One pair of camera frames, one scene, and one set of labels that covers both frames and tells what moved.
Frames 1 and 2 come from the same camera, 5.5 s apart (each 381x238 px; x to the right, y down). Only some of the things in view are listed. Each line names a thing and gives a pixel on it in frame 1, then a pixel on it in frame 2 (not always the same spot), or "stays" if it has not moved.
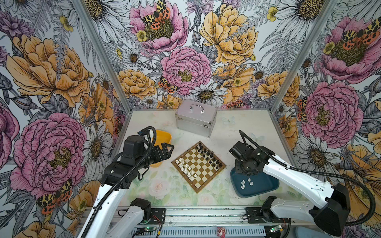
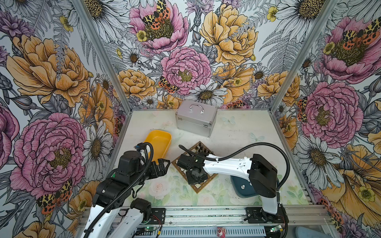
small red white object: x=221 y=232 stays
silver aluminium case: x=196 y=117 stays
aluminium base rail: x=207 y=216 stays
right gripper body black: x=241 y=167 → x=193 y=178
